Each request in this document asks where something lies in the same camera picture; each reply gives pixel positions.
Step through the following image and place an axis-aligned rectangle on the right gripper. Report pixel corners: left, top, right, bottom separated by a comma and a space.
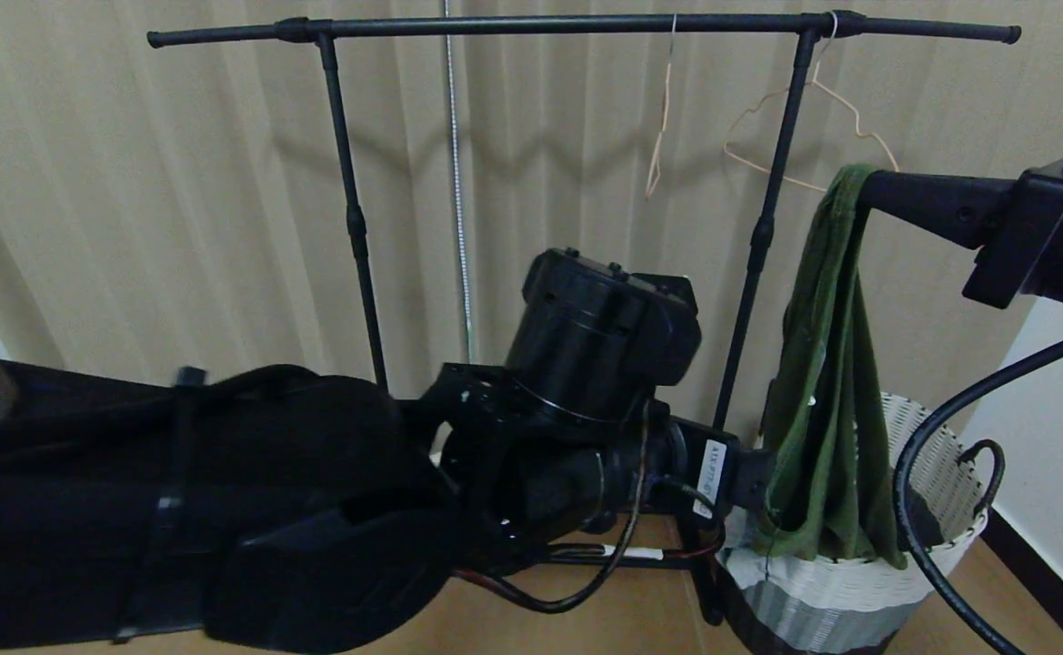
961, 136, 1063, 315

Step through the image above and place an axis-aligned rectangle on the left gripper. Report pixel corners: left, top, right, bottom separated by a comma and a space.
490, 417, 737, 547

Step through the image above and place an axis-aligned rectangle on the green printed shirt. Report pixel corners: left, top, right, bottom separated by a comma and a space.
754, 164, 909, 569

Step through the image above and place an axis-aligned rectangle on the pink clothes hanger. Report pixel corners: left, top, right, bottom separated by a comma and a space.
722, 11, 901, 194
645, 14, 677, 201

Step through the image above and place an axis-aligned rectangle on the white laundry basket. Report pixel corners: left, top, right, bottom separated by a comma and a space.
717, 391, 1007, 655

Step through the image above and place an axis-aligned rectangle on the black clothes rack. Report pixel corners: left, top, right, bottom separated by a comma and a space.
147, 9, 1023, 629

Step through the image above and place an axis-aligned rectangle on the beige curtain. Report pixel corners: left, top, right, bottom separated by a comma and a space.
0, 0, 1063, 428

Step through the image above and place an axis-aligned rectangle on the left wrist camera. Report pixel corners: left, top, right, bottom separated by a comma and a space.
617, 271, 705, 388

